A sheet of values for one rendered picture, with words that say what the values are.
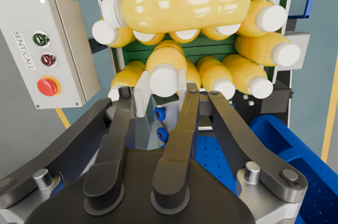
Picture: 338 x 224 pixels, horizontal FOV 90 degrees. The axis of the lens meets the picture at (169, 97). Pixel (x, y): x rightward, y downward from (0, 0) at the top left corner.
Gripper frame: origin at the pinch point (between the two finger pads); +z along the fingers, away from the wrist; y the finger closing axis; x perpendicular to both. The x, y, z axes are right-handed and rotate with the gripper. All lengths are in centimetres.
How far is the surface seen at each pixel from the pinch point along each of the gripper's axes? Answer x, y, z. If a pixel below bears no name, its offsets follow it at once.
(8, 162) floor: -127, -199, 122
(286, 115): -72, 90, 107
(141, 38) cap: 4.9, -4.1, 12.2
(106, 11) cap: 9.0, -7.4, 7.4
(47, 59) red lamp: 2.7, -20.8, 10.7
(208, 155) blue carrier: -26.7, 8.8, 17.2
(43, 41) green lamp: 5.7, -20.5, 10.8
